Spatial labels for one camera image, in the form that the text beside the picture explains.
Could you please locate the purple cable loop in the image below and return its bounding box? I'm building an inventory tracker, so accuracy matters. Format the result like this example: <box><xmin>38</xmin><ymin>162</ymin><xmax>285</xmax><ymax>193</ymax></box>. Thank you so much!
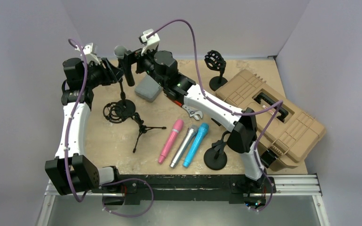
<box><xmin>101</xmin><ymin>178</ymin><xmax>155</xmax><ymax>218</ymax></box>

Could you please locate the tan plastic tool case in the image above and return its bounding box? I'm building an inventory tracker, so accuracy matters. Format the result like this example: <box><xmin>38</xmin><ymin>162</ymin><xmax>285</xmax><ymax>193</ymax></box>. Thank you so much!
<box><xmin>215</xmin><ymin>69</ymin><xmax>326</xmax><ymax>171</ymax></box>

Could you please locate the black tripod shock-mount stand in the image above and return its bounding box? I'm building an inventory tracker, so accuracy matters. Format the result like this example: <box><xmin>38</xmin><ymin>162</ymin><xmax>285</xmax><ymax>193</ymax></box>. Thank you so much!
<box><xmin>102</xmin><ymin>99</ymin><xmax>167</xmax><ymax>153</ymax></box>

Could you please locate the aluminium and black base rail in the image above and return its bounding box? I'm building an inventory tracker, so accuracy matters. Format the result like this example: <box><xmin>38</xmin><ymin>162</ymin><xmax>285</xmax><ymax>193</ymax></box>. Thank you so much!
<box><xmin>45</xmin><ymin>173</ymin><xmax>322</xmax><ymax>207</ymax></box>

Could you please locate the round-base mic stand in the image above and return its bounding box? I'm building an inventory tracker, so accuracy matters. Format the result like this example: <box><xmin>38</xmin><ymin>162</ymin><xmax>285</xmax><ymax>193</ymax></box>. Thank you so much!
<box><xmin>204</xmin><ymin>131</ymin><xmax>230</xmax><ymax>170</ymax></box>
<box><xmin>114</xmin><ymin>82</ymin><xmax>136</xmax><ymax>120</ymax></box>

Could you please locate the silver microphone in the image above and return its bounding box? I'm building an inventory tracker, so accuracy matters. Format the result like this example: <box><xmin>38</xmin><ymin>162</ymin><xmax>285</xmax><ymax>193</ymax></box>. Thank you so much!
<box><xmin>169</xmin><ymin>125</ymin><xmax>198</xmax><ymax>169</ymax></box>

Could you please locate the pink microphone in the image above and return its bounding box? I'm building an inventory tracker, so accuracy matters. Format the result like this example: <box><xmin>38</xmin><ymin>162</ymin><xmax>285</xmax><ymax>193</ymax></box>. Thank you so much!
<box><xmin>158</xmin><ymin>119</ymin><xmax>184</xmax><ymax>164</ymax></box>

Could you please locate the blue microphone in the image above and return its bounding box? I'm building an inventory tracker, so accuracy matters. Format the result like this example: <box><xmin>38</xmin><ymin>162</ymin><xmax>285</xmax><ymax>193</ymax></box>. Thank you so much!
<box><xmin>182</xmin><ymin>123</ymin><xmax>209</xmax><ymax>168</ymax></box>

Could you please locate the grey plastic case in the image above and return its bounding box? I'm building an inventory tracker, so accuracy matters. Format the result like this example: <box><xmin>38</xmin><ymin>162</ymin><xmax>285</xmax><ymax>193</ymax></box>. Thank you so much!
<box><xmin>134</xmin><ymin>74</ymin><xmax>163</xmax><ymax>103</ymax></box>

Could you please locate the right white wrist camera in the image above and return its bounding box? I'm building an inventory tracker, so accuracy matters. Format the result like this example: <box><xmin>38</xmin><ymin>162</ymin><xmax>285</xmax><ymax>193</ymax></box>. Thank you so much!
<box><xmin>139</xmin><ymin>29</ymin><xmax>160</xmax><ymax>56</ymax></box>

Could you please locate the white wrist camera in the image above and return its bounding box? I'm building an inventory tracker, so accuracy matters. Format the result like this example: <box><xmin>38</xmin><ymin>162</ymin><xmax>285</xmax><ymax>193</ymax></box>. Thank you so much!
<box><xmin>139</xmin><ymin>29</ymin><xmax>160</xmax><ymax>56</ymax></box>
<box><xmin>82</xmin><ymin>42</ymin><xmax>102</xmax><ymax>65</ymax></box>

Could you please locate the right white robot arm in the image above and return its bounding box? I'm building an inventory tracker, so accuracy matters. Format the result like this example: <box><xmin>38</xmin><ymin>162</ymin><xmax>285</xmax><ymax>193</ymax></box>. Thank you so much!
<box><xmin>119</xmin><ymin>49</ymin><xmax>266</xmax><ymax>192</ymax></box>

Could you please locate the shock-mount mic stand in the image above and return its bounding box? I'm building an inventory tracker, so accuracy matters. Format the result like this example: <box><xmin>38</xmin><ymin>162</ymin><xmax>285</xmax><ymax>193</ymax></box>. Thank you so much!
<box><xmin>204</xmin><ymin>50</ymin><xmax>228</xmax><ymax>91</ymax></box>

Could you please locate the black handheld microphone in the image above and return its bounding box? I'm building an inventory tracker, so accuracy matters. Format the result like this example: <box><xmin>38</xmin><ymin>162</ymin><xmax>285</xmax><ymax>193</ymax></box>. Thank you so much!
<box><xmin>114</xmin><ymin>45</ymin><xmax>135</xmax><ymax>87</ymax></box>

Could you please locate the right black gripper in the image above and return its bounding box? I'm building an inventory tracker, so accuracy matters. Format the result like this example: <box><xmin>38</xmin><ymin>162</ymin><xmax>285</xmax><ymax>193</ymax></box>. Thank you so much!
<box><xmin>118</xmin><ymin>44</ymin><xmax>167</xmax><ymax>88</ymax></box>

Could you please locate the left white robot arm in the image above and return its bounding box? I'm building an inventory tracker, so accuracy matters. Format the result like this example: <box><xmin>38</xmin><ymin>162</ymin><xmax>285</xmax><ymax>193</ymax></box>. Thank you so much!
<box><xmin>45</xmin><ymin>57</ymin><xmax>123</xmax><ymax>195</ymax></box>

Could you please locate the red adjustable wrench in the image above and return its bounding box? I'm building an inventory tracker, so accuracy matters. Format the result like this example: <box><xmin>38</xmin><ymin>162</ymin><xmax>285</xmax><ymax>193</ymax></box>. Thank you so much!
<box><xmin>173</xmin><ymin>100</ymin><xmax>203</xmax><ymax>121</ymax></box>

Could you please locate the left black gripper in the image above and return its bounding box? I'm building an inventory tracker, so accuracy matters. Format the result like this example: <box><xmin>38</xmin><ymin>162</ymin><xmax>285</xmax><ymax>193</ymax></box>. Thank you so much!
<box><xmin>83</xmin><ymin>57</ymin><xmax>124</xmax><ymax>89</ymax></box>

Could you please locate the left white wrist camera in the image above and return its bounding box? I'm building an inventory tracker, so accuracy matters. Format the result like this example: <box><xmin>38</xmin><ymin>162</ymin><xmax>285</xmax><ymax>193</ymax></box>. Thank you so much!
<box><xmin>82</xmin><ymin>42</ymin><xmax>102</xmax><ymax>65</ymax></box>

